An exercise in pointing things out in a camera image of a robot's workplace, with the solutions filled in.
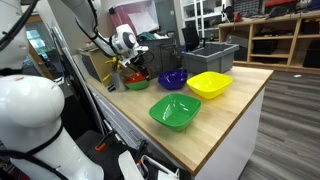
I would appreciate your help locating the white plastic sheet piece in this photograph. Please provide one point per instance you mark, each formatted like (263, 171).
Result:
(128, 166)

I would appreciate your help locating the teal cloth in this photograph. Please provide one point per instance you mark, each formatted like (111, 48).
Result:
(147, 36)

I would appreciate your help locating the brown cardboard box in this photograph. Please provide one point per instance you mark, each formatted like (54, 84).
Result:
(98, 63)

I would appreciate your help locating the wooden shelf unit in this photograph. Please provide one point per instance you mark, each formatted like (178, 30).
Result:
(293, 30)

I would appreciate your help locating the white shelf rack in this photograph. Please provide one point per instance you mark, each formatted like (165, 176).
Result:
(203, 16)

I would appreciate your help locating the black box in shelf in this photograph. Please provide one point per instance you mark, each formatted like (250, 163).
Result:
(265, 47)

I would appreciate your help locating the large green plastic bowl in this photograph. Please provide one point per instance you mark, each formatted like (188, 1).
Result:
(175, 111)

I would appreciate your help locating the small blue object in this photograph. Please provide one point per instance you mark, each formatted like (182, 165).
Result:
(111, 88)

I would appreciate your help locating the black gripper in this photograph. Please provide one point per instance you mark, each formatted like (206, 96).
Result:
(137, 60)

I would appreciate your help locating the small green plastic bowl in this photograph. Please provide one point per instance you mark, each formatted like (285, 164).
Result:
(138, 86)

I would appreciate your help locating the yellow plastic bowl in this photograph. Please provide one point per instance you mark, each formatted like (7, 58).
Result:
(209, 85)

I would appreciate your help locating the white counter cabinet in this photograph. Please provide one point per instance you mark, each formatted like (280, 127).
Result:
(233, 146)

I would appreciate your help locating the orange plastic bowl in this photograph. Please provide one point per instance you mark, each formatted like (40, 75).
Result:
(135, 78)

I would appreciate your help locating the grey metal cup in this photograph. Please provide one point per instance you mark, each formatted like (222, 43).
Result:
(117, 81)

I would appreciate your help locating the grey plastic tote bin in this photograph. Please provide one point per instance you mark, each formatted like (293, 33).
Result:
(206, 60)

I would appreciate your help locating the small red object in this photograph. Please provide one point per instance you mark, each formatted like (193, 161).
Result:
(237, 16)

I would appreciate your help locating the dark grey storage bin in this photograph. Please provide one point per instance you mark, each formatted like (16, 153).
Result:
(161, 55)

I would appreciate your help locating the clear plastic storage box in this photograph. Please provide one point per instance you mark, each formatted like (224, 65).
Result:
(140, 15)

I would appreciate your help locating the small white floor item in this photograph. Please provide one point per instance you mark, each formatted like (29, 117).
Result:
(297, 76)

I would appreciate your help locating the black office chair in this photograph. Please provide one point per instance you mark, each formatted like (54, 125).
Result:
(191, 38)

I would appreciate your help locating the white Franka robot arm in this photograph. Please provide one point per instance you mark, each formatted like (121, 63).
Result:
(31, 110)

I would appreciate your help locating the red lidded black toolbox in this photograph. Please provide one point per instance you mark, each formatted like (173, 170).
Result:
(280, 6)

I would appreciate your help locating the purple plastic bowl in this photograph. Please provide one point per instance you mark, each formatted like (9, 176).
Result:
(172, 80)

